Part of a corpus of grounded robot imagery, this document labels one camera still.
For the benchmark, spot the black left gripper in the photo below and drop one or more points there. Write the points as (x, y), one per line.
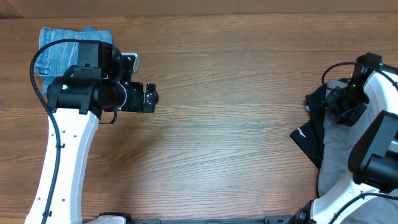
(137, 103)

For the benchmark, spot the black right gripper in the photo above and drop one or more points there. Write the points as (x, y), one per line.
(348, 114)

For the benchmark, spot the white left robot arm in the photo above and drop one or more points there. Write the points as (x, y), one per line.
(99, 81)

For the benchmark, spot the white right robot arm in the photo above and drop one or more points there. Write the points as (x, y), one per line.
(372, 163)

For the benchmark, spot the black t-shirt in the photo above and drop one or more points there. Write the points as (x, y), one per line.
(321, 134)

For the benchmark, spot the folded blue denim jeans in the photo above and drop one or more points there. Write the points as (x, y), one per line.
(54, 61)

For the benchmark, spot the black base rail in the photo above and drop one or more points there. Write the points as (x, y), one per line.
(275, 219)

